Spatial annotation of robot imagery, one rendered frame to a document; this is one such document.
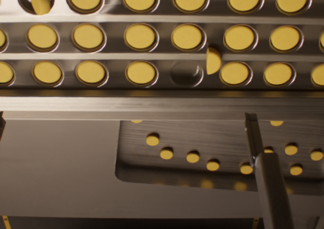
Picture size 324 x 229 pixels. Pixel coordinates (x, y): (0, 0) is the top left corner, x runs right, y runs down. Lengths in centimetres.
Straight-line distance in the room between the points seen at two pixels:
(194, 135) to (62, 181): 13
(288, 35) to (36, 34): 10
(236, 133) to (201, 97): 23
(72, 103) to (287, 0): 9
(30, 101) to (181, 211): 32
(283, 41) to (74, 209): 36
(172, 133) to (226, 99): 23
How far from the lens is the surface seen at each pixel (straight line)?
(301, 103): 22
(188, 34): 20
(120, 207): 51
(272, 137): 45
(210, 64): 20
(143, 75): 21
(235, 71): 21
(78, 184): 49
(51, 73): 21
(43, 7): 19
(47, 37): 20
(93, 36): 20
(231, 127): 44
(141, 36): 20
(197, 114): 22
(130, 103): 21
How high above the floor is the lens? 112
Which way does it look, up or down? 49 degrees down
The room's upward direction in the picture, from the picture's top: 179 degrees clockwise
